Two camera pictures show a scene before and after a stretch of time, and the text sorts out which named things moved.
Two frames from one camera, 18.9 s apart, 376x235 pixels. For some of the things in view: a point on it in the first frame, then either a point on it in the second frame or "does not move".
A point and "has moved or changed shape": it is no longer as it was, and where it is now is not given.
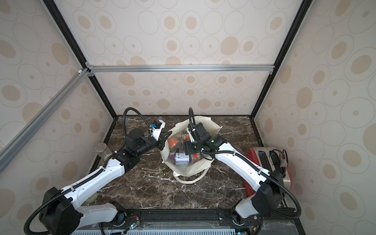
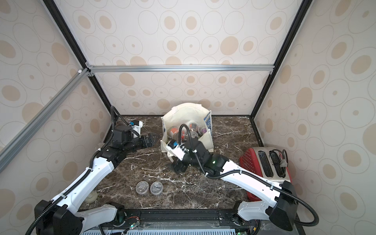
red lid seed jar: (173, 142) → (174, 129)
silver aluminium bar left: (7, 152) does not move
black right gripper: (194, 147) → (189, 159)
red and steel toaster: (269, 158) does not move
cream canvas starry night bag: (197, 171) has moved or changed shape
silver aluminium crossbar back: (182, 68) does not move
